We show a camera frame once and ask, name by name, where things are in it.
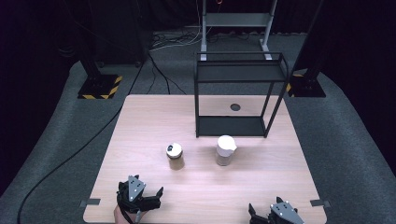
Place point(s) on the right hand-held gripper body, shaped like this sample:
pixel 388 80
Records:
pixel 285 213

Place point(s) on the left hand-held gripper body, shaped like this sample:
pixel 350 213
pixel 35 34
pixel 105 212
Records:
pixel 136 186

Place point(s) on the glass jar with silver lid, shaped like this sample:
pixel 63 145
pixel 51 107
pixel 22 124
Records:
pixel 174 154

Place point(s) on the white paper cup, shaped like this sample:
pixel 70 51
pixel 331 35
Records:
pixel 225 148

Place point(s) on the black metal shelf rack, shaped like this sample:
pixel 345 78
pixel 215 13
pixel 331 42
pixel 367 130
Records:
pixel 232 126

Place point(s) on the person's left hand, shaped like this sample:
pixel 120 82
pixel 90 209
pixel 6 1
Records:
pixel 120 217

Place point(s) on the grey tape strip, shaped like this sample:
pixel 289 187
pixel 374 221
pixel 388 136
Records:
pixel 320 203
pixel 90 202

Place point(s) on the round table grommet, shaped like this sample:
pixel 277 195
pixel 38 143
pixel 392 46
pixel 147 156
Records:
pixel 235 107

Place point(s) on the dark equipment cart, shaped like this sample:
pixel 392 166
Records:
pixel 121 37

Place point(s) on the grey metal stand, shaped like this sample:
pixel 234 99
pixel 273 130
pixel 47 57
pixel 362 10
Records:
pixel 236 19

